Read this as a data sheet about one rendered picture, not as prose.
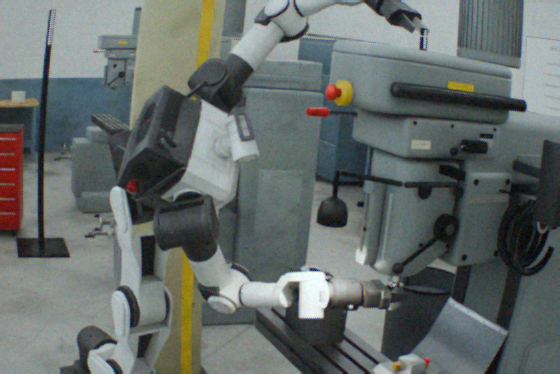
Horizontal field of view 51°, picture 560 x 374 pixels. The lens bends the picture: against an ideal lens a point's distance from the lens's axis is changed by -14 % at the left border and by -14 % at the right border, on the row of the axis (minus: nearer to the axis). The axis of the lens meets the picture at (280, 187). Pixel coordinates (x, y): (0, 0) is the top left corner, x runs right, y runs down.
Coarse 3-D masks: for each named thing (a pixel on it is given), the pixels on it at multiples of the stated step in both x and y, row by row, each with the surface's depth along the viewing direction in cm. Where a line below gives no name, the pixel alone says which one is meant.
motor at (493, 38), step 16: (464, 0) 164; (480, 0) 160; (496, 0) 158; (512, 0) 158; (464, 16) 165; (480, 16) 161; (496, 16) 159; (512, 16) 159; (464, 32) 166; (480, 32) 161; (496, 32) 160; (512, 32) 160; (464, 48) 167; (480, 48) 162; (496, 48) 161; (512, 48) 161; (512, 64) 162
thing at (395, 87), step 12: (396, 84) 140; (408, 84) 142; (396, 96) 141; (408, 96) 142; (420, 96) 143; (432, 96) 144; (444, 96) 145; (456, 96) 147; (468, 96) 149; (480, 96) 151; (492, 96) 153; (492, 108) 155; (504, 108) 156; (516, 108) 157
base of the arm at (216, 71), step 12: (216, 60) 177; (204, 72) 177; (216, 72) 176; (228, 72) 176; (192, 84) 178; (216, 84) 175; (204, 96) 177; (216, 96) 176; (240, 96) 187; (228, 108) 187
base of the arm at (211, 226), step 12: (168, 204) 165; (180, 204) 164; (192, 204) 164; (204, 204) 161; (156, 216) 160; (204, 216) 158; (216, 216) 167; (156, 228) 158; (204, 228) 158; (216, 228) 163; (156, 240) 159; (216, 240) 161
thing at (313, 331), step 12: (324, 276) 208; (288, 312) 217; (324, 312) 200; (336, 312) 201; (300, 324) 207; (312, 324) 199; (324, 324) 201; (336, 324) 202; (312, 336) 200; (324, 336) 202; (336, 336) 203
